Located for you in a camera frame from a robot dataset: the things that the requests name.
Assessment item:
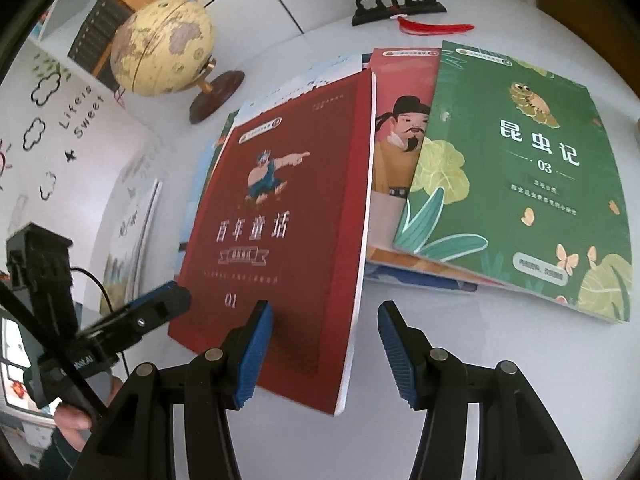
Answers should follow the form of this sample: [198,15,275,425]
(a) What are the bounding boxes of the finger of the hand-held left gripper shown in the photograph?
[75,286,193,348]
[117,281,177,313]

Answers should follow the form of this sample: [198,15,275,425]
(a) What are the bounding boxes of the bright green caterpillar book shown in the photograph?
[392,40,632,326]

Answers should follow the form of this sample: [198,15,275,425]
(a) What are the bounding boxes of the person's left hand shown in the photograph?
[54,400,96,432]

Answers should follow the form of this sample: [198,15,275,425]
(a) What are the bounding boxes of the cream globe on wooden stand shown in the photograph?
[110,0,246,125]

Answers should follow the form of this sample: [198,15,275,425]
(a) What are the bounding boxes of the row of black shelf books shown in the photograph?
[67,0,136,92]

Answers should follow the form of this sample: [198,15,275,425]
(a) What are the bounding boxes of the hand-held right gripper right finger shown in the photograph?
[377,301,583,480]

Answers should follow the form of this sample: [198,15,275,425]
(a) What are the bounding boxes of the tree wall sticker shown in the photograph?
[30,52,73,81]

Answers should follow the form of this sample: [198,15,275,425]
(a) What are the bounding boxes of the red tassel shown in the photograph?
[392,14,476,38]

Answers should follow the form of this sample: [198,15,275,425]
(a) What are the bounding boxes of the pink poet book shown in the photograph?
[367,47,506,291]

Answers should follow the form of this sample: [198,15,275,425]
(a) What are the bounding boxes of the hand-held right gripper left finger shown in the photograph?
[75,300,275,480]

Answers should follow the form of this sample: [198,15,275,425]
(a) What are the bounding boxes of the navy blue bird book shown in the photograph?
[364,260,478,295]

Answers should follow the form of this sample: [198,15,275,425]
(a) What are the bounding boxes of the pale landscape book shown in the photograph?
[239,52,373,113]

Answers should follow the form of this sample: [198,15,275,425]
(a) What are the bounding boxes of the dark red fairy tale book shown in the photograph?
[167,67,377,417]

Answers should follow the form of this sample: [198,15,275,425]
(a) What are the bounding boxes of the lettering wall sticker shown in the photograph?
[55,82,106,141]

